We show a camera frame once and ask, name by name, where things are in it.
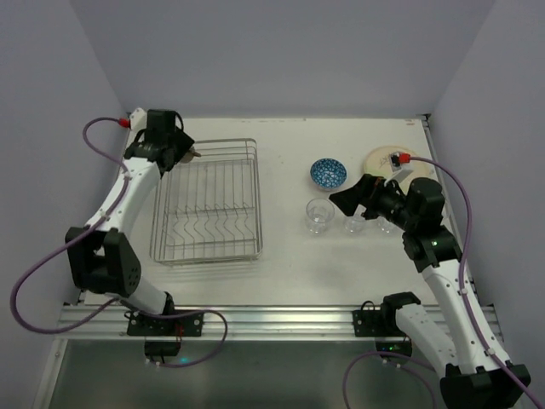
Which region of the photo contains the brown ceramic mug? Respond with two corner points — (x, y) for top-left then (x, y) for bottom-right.
(180, 147), (201, 164)

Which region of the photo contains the green plate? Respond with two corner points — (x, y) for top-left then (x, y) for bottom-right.
(363, 146), (433, 184)

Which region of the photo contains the clear glass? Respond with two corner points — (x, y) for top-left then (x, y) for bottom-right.
(305, 198), (335, 234)
(377, 217), (399, 234)
(343, 214), (367, 233)

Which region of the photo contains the blue patterned bowl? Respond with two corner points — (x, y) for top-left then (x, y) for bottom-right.
(310, 158), (347, 191)

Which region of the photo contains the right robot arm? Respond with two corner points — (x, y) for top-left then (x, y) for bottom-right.
(330, 174), (531, 408)

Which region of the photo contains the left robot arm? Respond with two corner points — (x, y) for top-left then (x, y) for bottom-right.
(65, 108), (195, 316)

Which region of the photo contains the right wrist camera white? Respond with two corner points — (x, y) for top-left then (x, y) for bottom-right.
(385, 152), (413, 185)

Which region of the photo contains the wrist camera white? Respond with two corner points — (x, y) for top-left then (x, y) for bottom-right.
(129, 107), (147, 132)
(385, 152), (413, 185)

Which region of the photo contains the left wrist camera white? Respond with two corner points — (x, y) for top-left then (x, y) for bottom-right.
(129, 107), (147, 132)

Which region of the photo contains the metal wire dish rack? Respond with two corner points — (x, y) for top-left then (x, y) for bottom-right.
(150, 138), (263, 265)

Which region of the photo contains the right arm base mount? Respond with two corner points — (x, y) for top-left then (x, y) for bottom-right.
(352, 300), (413, 356)

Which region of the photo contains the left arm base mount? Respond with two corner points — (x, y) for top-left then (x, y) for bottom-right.
(124, 311), (204, 363)

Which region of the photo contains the aluminium front rail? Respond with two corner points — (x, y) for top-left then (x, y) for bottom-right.
(63, 306), (356, 342)

